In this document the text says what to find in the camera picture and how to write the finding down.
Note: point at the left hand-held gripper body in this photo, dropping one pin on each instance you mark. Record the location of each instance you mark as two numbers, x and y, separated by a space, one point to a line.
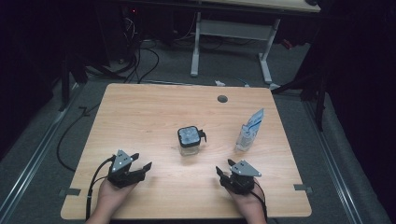
120 174

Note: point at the person's right hand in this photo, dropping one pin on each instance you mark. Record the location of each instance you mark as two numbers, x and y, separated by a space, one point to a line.
250 205

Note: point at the metal floor rail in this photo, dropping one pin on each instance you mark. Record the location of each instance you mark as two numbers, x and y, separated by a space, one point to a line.
37 146
333 161

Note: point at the small white floor plug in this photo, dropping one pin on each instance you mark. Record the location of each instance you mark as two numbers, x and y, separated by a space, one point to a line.
219 83

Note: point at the small grey block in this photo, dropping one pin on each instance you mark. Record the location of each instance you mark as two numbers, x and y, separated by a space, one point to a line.
302 188

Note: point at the clear jar with black lid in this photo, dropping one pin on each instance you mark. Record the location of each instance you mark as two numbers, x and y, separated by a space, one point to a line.
189 138

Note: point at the black metal stand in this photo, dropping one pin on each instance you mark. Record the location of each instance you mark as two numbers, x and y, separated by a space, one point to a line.
320 102
64 84

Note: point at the white-framed desk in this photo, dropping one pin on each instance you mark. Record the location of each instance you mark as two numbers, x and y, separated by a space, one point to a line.
236 29

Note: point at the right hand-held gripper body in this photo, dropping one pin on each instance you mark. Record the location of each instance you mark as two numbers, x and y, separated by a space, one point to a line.
241 182

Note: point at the white and blue pouch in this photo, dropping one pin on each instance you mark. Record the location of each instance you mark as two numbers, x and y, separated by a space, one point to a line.
250 130

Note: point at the dark computer with red light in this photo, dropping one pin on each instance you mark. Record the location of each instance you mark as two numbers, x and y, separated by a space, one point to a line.
130 28

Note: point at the grey tape piece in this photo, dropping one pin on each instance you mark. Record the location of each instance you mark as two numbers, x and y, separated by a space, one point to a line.
70 192

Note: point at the person's left hand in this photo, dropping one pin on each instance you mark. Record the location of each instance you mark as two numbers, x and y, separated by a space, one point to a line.
109 197

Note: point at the round table grommet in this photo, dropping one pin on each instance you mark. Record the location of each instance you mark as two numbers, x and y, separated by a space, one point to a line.
222 99

